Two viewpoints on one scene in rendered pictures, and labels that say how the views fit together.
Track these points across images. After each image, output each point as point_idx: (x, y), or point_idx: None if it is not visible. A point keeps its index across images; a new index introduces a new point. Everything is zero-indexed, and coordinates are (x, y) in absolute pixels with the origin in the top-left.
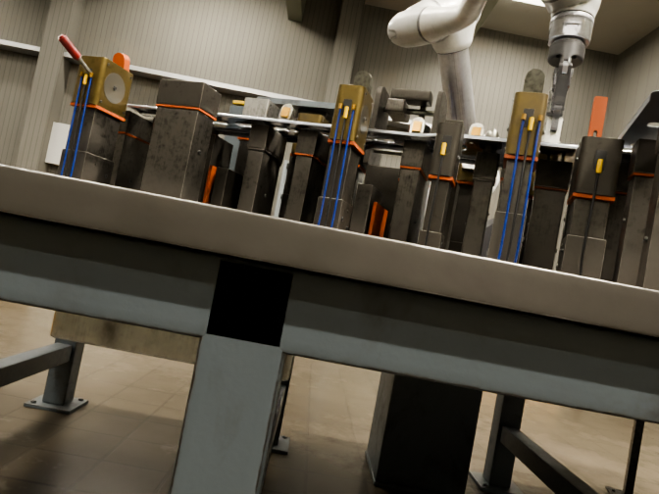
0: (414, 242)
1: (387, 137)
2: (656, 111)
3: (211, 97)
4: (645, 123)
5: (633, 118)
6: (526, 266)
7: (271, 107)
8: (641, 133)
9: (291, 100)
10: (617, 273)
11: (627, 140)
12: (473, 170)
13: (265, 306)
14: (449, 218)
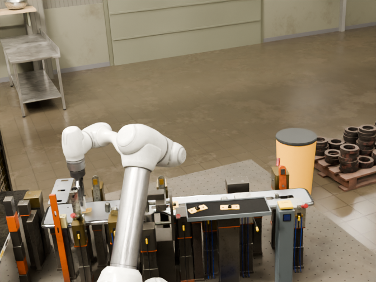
0: (139, 252)
1: (154, 205)
2: (67, 184)
3: (226, 184)
4: (66, 189)
5: (71, 187)
6: (107, 193)
7: (234, 198)
8: (63, 194)
9: (238, 198)
10: (70, 233)
11: (64, 198)
12: None
13: None
14: None
